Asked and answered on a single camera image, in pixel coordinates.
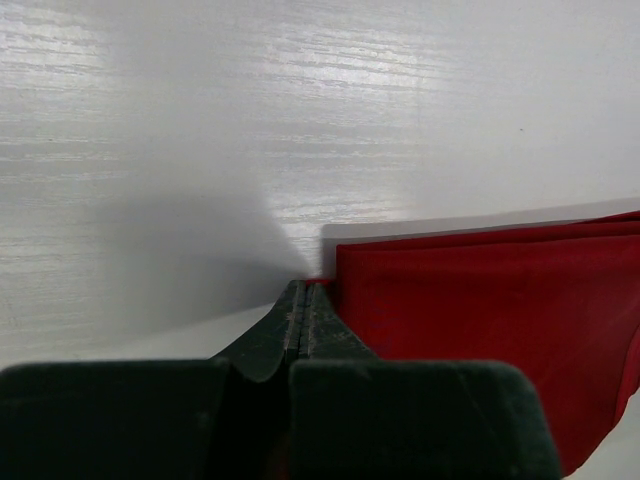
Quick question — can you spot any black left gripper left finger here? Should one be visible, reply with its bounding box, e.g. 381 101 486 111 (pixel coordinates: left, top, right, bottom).
1 281 305 479

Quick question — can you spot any red cloth napkin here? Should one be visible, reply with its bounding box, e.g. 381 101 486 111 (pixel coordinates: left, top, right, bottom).
327 212 639 474

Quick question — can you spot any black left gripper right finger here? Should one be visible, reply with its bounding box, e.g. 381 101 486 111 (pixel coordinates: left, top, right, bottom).
289 285 562 479

